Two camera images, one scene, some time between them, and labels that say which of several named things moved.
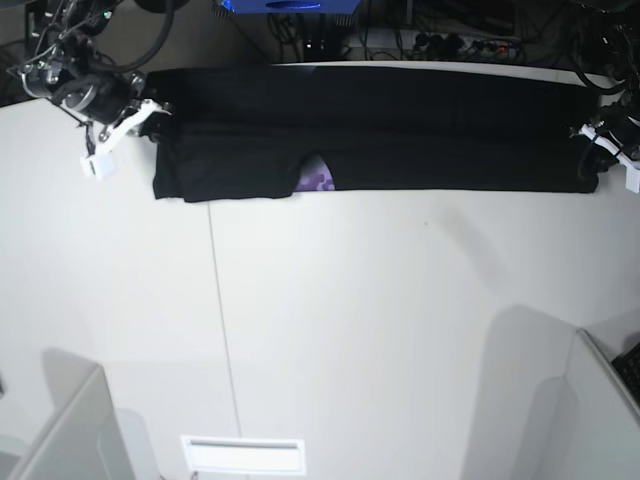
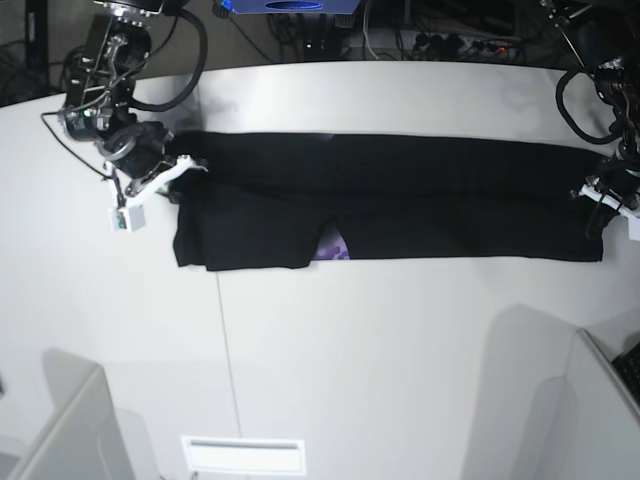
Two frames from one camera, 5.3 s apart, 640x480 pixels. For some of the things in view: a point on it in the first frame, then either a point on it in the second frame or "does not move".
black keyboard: x=627 y=366 does not move
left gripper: x=106 y=97 to x=136 y=148
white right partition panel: x=600 y=428 does not move
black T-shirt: x=265 y=130 to x=274 y=200
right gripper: x=618 y=125 to x=617 y=186
